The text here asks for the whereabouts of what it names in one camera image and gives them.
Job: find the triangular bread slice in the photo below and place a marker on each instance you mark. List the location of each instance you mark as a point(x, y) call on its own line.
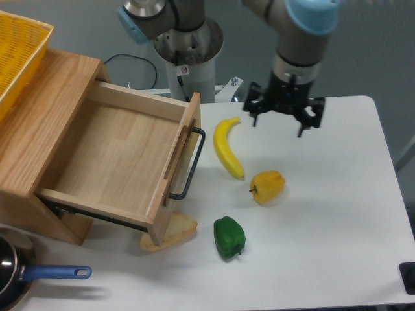
point(179, 229)

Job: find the green bell pepper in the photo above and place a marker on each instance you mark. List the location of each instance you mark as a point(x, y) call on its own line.
point(230, 238)

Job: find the yellow plastic basket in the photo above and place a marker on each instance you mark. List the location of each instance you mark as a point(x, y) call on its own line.
point(24, 42)

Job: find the white table frame bracket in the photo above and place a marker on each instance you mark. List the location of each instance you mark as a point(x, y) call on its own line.
point(233, 91)

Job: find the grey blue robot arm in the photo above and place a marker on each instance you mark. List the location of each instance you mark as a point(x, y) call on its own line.
point(303, 27)

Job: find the wooden drawer cabinet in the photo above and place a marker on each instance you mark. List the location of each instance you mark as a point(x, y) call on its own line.
point(31, 133)

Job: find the black device at table edge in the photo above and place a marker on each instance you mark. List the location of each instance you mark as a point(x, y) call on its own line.
point(407, 270)

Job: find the black pan blue handle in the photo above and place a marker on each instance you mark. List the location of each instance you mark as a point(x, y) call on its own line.
point(19, 268)

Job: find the wooden top drawer black handle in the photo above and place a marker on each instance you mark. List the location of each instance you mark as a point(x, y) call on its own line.
point(125, 158)

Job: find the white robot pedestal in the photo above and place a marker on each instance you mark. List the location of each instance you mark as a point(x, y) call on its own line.
point(189, 59)

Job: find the yellow banana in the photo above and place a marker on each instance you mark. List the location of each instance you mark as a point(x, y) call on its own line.
point(223, 150)

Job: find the yellow bell pepper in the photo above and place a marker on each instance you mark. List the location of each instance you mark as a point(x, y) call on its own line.
point(265, 186)

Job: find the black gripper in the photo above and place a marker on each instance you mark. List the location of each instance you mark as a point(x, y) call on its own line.
point(285, 97)

